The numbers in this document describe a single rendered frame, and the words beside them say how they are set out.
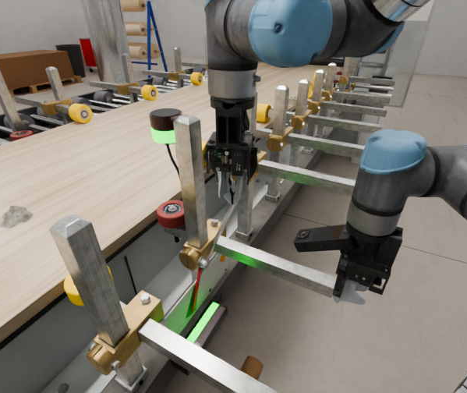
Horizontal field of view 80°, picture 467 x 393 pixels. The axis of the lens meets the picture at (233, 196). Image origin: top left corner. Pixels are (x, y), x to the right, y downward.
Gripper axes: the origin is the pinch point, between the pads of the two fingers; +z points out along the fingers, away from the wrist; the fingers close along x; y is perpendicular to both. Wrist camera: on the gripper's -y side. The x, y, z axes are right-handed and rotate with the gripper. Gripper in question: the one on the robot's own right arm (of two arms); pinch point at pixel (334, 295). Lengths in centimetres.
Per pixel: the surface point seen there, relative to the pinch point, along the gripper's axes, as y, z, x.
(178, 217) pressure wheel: -38.1, -8.4, -1.9
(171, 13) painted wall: -719, -60, 847
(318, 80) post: -31, -24, 94
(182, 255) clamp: -32.5, -4.2, -8.5
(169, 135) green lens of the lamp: -33.5, -31.6, -6.0
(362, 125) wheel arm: -7, -13, 74
